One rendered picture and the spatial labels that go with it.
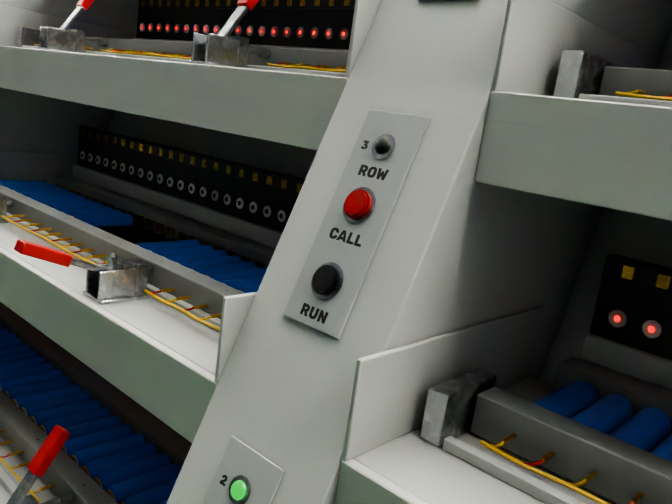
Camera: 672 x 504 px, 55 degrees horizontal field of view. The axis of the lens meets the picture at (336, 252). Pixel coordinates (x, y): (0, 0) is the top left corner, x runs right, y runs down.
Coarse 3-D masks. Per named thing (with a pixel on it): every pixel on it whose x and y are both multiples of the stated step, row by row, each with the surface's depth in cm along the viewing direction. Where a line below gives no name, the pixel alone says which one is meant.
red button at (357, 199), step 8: (352, 192) 34; (360, 192) 33; (352, 200) 34; (360, 200) 33; (368, 200) 33; (344, 208) 34; (352, 208) 33; (360, 208) 33; (368, 208) 33; (352, 216) 33; (360, 216) 33
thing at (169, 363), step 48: (144, 192) 75; (0, 240) 59; (0, 288) 56; (48, 288) 50; (48, 336) 50; (96, 336) 45; (144, 336) 41; (192, 336) 42; (144, 384) 41; (192, 384) 37; (192, 432) 38
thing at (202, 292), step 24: (0, 192) 69; (24, 216) 65; (48, 216) 61; (48, 240) 58; (72, 240) 58; (96, 240) 55; (120, 240) 55; (96, 264) 52; (168, 264) 50; (168, 288) 48; (192, 288) 46; (216, 288) 45; (216, 312) 45
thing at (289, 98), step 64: (192, 0) 79; (256, 0) 50; (320, 0) 65; (0, 64) 71; (64, 64) 61; (128, 64) 53; (192, 64) 48; (256, 64) 54; (320, 64) 48; (256, 128) 43; (320, 128) 39
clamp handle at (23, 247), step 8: (24, 240) 42; (16, 248) 42; (24, 248) 42; (32, 248) 42; (40, 248) 42; (48, 248) 43; (32, 256) 42; (40, 256) 42; (48, 256) 43; (56, 256) 43; (64, 256) 44; (72, 256) 44; (112, 256) 47; (64, 264) 44; (72, 264) 44; (80, 264) 45; (88, 264) 45; (112, 264) 47
